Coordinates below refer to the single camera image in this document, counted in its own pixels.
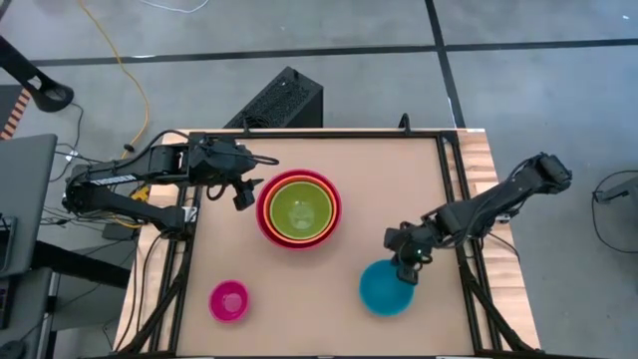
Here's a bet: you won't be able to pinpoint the black computer tower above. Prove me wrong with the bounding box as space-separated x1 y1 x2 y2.
222 65 325 131

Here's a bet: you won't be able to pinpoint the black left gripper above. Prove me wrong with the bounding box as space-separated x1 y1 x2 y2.
188 135 265 212

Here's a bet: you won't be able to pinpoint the black table frame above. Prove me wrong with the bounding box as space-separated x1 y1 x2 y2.
113 127 540 359

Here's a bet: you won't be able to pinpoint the grey side desk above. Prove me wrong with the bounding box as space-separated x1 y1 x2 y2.
0 133 59 279

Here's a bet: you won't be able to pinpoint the white cable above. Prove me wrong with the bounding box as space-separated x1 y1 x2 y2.
138 0 211 15

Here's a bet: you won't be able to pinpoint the black looped floor cable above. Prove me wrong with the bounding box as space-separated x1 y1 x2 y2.
590 169 638 255

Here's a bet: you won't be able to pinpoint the yellow cable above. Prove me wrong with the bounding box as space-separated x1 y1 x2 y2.
76 0 152 162

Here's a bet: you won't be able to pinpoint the green plastic bowl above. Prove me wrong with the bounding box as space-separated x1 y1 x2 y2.
268 180 335 241

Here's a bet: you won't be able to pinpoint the small pink plastic bowl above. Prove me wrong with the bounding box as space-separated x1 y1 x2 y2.
207 279 251 324

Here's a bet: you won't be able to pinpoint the stacked red yellow green bowls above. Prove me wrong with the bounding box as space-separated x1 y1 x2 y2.
255 169 344 250

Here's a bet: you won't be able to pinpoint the orange black striped strip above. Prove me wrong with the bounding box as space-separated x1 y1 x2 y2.
0 88 33 142

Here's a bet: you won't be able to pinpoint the blue plastic bowl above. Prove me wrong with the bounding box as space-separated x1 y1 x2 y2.
358 258 417 318

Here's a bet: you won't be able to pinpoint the orange plastic bowl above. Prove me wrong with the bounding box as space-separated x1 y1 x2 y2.
262 175 337 245

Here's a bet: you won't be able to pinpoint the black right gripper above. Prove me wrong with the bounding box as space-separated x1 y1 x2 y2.
382 218 441 287

